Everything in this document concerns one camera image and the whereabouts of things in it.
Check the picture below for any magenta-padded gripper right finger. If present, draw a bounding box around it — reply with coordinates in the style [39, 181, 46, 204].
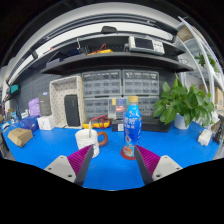
[134, 144, 184, 187]

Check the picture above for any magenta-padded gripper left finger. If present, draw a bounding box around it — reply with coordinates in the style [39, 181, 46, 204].
[44, 144, 95, 187]

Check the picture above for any blue drink bottle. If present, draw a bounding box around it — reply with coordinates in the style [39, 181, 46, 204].
[122, 95, 143, 158]

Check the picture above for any flat round red coaster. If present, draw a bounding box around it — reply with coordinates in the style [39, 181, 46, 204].
[120, 146, 143, 161]

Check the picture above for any black flat case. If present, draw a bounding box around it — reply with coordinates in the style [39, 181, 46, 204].
[140, 116, 172, 134]

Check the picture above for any white spoon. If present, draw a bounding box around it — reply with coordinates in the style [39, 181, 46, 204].
[87, 119, 93, 138]

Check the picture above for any white power adapter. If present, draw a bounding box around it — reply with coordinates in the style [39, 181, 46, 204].
[197, 128, 214, 147]

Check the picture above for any brown cardboard box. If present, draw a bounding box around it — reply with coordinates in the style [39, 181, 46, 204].
[7, 127, 34, 148]

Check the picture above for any blue box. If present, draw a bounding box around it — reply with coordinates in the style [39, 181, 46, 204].
[19, 114, 40, 133]

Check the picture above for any yellow multimeter with red leads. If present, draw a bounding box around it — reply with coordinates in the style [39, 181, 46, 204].
[82, 114, 112, 130]

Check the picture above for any black speaker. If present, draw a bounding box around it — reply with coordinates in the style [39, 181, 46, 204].
[63, 94, 82, 128]

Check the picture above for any black box with white label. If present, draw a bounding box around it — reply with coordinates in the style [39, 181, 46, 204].
[111, 119, 126, 133]

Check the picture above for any dark grey box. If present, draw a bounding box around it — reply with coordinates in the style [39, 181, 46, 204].
[38, 92, 53, 117]

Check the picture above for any purple bag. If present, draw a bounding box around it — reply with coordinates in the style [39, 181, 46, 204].
[28, 97, 42, 118]

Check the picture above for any potted green plant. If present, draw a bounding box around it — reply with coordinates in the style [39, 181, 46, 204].
[152, 73, 216, 130]

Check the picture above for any black stand device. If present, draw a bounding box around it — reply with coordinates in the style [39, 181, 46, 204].
[213, 114, 224, 145]

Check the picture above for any beige dotted open box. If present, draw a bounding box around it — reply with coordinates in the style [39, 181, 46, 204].
[49, 75, 85, 130]

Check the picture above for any colourful parts organizer box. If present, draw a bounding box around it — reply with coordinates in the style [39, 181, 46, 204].
[108, 97, 129, 120]

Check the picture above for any white shelf unit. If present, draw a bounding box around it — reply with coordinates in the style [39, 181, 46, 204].
[176, 15, 224, 118]

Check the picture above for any yellow tool with red leads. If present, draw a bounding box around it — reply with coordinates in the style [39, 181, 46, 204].
[87, 43, 114, 55]

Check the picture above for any white oscilloscope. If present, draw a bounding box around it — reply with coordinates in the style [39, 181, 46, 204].
[128, 35, 166, 56]

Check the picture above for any black rounded device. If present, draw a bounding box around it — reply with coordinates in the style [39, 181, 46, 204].
[100, 25, 118, 34]

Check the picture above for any white mug with orange handle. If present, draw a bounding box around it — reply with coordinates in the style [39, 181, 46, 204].
[74, 128, 109, 159]

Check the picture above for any black wall shelf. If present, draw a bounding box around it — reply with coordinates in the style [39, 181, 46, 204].
[8, 31, 194, 76]

